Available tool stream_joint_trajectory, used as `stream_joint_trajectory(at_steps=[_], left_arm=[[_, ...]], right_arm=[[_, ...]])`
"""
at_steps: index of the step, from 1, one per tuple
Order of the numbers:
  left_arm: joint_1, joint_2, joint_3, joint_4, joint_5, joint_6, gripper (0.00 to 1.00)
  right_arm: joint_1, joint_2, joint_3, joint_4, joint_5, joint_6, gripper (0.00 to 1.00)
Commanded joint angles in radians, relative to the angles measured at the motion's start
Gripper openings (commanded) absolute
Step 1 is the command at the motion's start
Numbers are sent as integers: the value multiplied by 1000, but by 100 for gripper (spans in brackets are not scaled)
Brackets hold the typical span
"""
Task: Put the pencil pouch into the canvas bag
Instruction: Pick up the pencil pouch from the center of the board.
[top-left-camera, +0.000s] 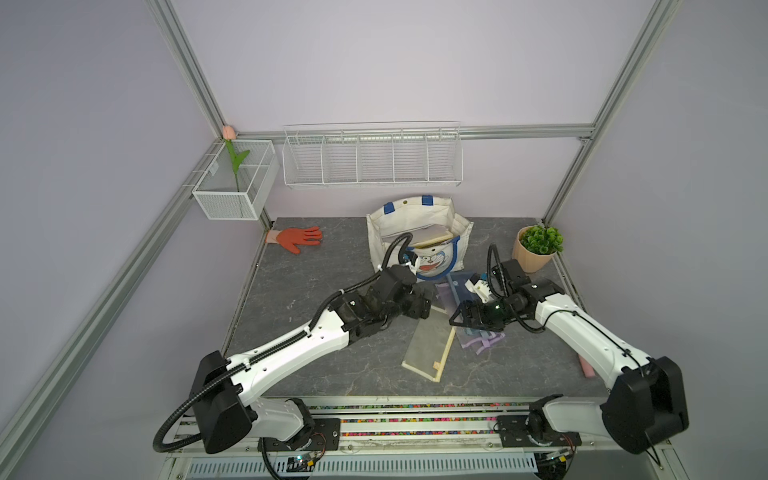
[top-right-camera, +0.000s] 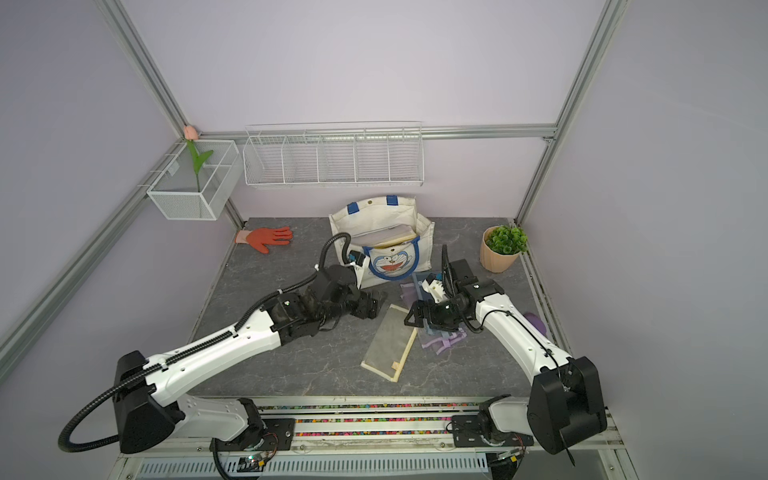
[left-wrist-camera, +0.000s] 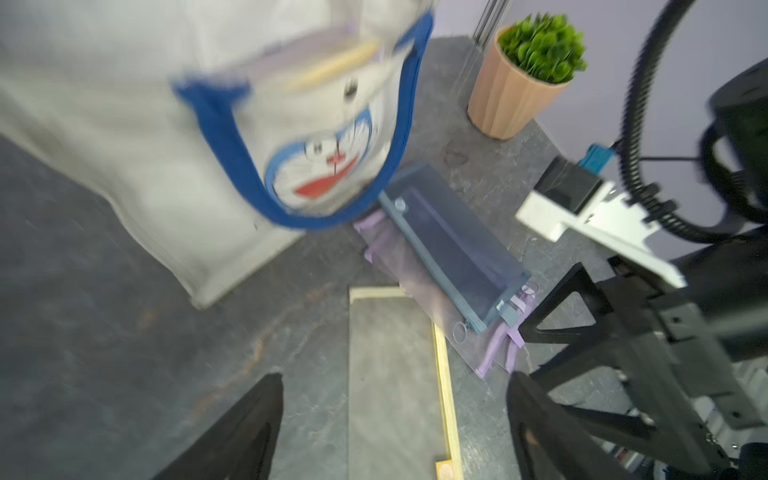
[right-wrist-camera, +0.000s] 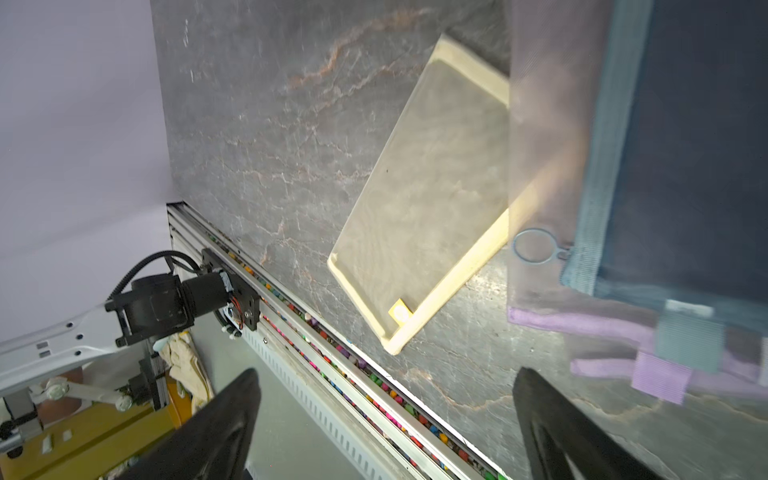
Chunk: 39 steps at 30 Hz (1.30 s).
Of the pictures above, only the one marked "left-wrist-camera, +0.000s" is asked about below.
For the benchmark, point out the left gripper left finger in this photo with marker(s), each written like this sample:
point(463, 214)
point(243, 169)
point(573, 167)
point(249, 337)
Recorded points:
point(241, 444)

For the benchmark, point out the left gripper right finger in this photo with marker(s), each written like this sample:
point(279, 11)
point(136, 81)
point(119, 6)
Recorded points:
point(548, 442)

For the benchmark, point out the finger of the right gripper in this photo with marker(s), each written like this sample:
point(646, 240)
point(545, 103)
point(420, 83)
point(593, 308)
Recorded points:
point(577, 308)
point(666, 426)

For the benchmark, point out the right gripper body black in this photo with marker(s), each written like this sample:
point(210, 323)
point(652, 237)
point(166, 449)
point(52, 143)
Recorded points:
point(718, 320)

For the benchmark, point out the blue mesh pouch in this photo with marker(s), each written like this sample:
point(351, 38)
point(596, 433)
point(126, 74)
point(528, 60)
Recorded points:
point(476, 271)

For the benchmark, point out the purple mesh pouch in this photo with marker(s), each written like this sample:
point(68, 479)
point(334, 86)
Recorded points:
point(388, 250)

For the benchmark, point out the yellow mesh pouch bottom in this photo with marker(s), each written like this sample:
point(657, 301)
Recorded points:
point(401, 414)

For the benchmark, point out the white canvas Doraemon tote bag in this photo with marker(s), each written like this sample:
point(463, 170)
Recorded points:
point(219, 131)

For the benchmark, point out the green plant in beige pot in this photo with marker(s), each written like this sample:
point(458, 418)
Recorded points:
point(529, 64)

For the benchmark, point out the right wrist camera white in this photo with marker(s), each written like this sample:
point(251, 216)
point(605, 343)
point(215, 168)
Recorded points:
point(569, 197)

